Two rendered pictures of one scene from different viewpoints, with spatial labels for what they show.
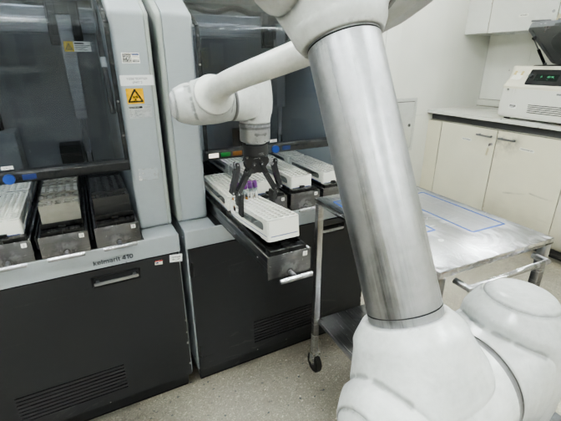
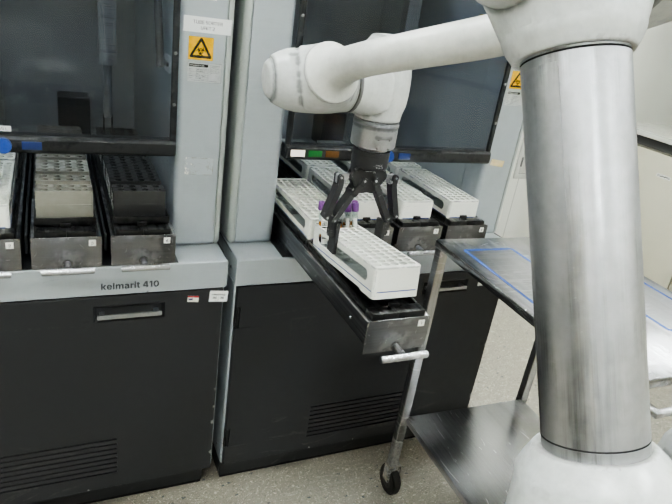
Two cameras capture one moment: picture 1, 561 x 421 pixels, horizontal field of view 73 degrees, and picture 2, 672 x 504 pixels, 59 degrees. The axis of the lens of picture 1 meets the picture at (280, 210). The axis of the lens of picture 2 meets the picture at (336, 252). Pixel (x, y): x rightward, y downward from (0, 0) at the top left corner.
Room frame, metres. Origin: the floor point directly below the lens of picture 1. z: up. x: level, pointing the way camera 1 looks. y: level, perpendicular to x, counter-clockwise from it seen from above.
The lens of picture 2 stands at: (-0.06, 0.11, 1.34)
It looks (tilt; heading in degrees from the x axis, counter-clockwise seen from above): 23 degrees down; 0
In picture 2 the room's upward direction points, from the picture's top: 9 degrees clockwise
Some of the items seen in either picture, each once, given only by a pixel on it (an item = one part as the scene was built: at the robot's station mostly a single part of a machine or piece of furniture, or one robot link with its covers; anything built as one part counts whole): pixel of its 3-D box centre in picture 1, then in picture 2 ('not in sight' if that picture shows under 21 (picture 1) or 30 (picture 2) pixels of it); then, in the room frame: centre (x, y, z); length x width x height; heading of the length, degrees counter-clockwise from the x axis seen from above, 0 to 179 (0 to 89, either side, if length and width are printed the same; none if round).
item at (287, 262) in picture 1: (245, 220); (331, 258); (1.21, 0.12, 0.78); 0.73 x 0.14 x 0.09; 27
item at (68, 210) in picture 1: (60, 211); (64, 202); (1.12, 0.70, 0.85); 0.12 x 0.02 x 0.06; 118
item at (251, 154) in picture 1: (255, 157); (368, 169); (1.12, 0.07, 1.03); 0.08 x 0.07 x 0.09; 117
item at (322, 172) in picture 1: (313, 169); (434, 193); (1.67, -0.15, 0.83); 0.30 x 0.10 x 0.06; 27
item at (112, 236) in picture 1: (109, 202); (127, 196); (1.40, 0.67, 0.78); 0.73 x 0.14 x 0.09; 27
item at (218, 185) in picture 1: (226, 191); (306, 208); (1.37, 0.20, 0.83); 0.30 x 0.10 x 0.06; 27
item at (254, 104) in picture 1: (250, 94); (377, 76); (1.11, 0.09, 1.21); 0.13 x 0.11 x 0.16; 122
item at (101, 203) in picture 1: (112, 204); (139, 202); (1.19, 0.57, 0.85); 0.12 x 0.02 x 0.06; 118
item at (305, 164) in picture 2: (226, 162); (303, 160); (1.81, 0.26, 0.83); 0.30 x 0.10 x 0.06; 27
